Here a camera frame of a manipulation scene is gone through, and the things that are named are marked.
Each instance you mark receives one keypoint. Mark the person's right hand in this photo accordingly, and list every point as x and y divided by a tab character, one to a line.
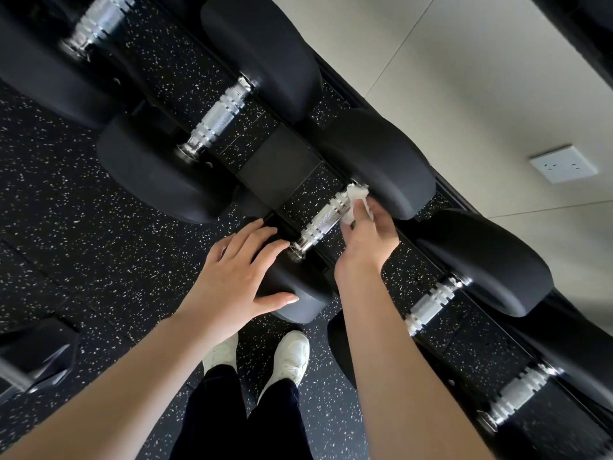
366	249

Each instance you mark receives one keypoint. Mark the person's left hand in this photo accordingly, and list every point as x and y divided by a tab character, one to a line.
230	287

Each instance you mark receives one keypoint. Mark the person's left little finger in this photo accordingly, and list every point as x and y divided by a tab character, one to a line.
219	246

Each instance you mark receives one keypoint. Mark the person's right thumb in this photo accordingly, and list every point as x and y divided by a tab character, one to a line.
360	219

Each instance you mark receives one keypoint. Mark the person's left thumb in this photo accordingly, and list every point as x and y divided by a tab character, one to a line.
277	302

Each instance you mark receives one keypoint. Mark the person's left middle finger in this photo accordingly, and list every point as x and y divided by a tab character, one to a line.
261	241

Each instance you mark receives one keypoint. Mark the white cleaning wipe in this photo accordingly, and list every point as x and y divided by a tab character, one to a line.
353	198

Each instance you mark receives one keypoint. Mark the person's right forearm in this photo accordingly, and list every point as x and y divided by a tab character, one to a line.
407	378

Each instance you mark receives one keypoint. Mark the person's left forearm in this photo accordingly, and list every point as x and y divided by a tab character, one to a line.
119	397

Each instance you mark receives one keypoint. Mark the white sneaker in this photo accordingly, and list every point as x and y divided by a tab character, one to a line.
289	356
221	355

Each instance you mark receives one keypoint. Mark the black dumbbell rack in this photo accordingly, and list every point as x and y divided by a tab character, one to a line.
277	167

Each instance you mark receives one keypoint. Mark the black trousers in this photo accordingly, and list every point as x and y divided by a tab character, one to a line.
230	421

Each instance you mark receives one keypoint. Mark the black gym equipment base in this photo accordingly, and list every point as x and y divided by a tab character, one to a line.
38	354

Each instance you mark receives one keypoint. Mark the white wall socket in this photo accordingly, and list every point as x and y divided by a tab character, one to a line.
564	164

